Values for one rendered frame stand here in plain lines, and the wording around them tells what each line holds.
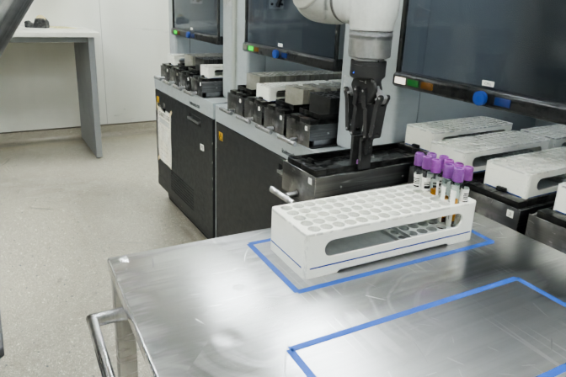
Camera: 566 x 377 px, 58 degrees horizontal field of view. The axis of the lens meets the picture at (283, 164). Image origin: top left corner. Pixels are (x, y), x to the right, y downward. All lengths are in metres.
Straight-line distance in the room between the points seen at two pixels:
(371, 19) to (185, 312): 0.69
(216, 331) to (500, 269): 0.40
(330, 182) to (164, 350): 0.64
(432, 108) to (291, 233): 0.86
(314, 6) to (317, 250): 0.64
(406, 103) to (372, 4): 0.40
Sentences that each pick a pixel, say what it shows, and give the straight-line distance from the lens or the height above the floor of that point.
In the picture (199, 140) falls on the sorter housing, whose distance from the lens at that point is 2.37.
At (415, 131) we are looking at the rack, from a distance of 1.33.
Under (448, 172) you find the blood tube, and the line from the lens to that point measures 0.78.
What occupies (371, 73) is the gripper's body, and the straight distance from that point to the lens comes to 1.08.
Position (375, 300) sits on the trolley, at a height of 0.82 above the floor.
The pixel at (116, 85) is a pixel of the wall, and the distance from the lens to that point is 4.56.
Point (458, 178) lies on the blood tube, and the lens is 0.77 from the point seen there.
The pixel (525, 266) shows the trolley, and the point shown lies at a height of 0.82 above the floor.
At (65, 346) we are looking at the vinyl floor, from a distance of 2.00.
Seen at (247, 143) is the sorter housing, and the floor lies 0.64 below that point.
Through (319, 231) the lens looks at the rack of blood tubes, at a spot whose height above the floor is 0.88.
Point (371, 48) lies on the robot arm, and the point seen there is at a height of 1.07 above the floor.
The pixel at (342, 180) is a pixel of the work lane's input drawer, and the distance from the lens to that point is 1.11.
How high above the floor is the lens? 1.15
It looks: 18 degrees down
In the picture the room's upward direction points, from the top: 2 degrees clockwise
